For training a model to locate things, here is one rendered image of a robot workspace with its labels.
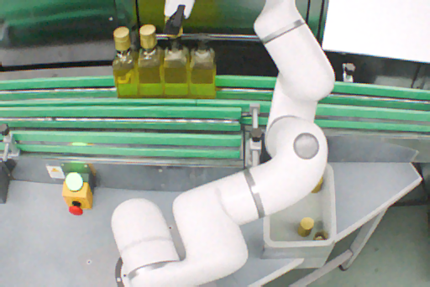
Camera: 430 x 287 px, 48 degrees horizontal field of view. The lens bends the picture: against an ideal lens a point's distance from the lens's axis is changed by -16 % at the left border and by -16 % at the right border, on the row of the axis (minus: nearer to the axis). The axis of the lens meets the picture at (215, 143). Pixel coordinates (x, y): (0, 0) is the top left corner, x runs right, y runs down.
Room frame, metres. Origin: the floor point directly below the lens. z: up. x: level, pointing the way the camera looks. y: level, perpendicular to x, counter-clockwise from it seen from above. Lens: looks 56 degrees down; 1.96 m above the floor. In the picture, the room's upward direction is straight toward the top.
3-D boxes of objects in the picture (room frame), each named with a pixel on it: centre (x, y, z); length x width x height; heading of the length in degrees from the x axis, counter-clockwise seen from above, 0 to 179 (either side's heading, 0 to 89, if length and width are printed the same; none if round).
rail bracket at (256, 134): (0.68, -0.09, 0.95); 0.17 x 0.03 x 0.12; 178
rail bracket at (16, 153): (0.65, 0.52, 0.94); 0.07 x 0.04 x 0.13; 178
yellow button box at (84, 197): (0.63, 0.35, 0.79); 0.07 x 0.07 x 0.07; 88
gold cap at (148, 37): (0.82, 0.14, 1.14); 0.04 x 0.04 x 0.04
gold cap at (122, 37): (0.82, 0.20, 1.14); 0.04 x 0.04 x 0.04
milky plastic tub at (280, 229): (0.58, -0.20, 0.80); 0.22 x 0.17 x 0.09; 178
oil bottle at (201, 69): (0.81, 0.03, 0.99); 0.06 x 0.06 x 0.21; 88
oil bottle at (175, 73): (0.82, 0.09, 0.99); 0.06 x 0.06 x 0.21; 89
